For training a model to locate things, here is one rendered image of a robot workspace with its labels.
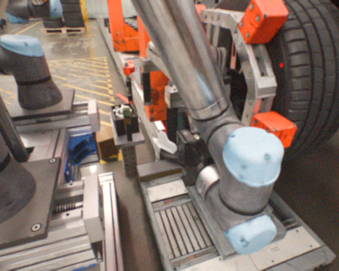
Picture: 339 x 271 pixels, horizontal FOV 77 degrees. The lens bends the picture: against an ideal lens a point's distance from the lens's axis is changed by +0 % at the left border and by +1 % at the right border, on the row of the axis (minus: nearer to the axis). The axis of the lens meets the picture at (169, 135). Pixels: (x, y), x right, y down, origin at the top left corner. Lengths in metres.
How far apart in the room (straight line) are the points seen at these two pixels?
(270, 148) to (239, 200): 0.09
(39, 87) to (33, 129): 0.17
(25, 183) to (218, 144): 0.39
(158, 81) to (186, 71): 0.87
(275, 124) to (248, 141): 0.33
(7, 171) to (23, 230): 0.11
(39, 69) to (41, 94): 0.09
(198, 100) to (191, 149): 0.16
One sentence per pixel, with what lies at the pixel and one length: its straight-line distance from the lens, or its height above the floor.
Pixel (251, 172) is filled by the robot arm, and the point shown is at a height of 0.98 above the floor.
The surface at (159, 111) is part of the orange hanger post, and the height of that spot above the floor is 0.59.
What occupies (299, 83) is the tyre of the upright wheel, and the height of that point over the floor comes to 0.98.
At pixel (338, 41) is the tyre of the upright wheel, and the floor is 1.06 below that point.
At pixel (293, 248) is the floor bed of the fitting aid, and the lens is 1.39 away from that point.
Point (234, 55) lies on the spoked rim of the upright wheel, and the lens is 0.90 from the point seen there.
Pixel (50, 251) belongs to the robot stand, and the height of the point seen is 0.69.
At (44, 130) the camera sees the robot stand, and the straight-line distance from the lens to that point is 0.96.
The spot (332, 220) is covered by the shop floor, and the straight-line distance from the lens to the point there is 1.74.
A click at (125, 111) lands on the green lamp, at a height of 0.66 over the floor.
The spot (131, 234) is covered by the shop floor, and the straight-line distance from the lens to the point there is 1.38.
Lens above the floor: 1.17
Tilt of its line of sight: 34 degrees down
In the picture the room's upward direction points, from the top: straight up
